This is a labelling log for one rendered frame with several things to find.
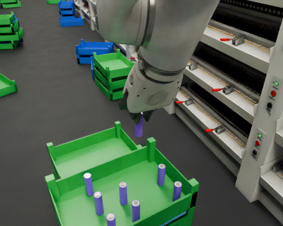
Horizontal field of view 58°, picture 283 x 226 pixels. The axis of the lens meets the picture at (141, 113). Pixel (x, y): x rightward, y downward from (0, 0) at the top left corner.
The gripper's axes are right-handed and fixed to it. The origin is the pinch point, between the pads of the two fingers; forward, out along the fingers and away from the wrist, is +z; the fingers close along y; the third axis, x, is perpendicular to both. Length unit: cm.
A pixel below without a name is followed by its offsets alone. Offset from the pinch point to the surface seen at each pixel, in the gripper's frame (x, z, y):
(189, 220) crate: -23.2, 18.2, 8.1
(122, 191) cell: -12.3, 12.8, -6.9
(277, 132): -10, 15, 48
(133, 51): 107, 94, 57
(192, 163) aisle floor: 0, 60, 40
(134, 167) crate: -5.1, 21.8, 0.8
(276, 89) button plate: 0.6, 5.5, 47.1
